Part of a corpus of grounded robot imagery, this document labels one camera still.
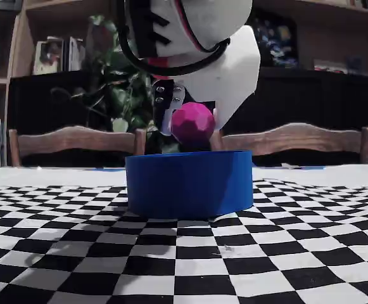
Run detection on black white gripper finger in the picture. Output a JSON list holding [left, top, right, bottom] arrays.
[[151, 77, 186, 137]]

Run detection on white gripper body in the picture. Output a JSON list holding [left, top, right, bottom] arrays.
[[174, 25, 261, 103]]

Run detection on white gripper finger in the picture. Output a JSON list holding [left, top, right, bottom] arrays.
[[213, 91, 256, 131]]

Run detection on pink faceted ball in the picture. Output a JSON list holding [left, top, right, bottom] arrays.
[[170, 101, 216, 149]]

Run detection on dark blue starry box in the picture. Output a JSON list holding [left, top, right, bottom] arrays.
[[252, 15, 300, 68]]

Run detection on blue round box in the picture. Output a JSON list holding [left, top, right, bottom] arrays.
[[125, 150, 254, 219]]

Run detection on green leafy plant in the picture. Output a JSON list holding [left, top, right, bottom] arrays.
[[50, 14, 162, 156]]

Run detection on brown wooden chair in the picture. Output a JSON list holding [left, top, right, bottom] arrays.
[[220, 122, 368, 165], [8, 125, 147, 167]]

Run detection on black cabinet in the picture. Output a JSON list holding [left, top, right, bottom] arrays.
[[8, 68, 368, 167]]

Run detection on upright illustrated books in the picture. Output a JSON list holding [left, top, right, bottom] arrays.
[[33, 36, 86, 75]]

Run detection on black white checkerboard mat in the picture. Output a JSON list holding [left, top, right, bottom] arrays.
[[0, 179, 368, 304]]

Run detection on black camera cable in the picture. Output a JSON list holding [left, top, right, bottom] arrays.
[[117, 0, 231, 79]]

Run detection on red white black servo wire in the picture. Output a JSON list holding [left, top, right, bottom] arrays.
[[175, 0, 213, 53]]

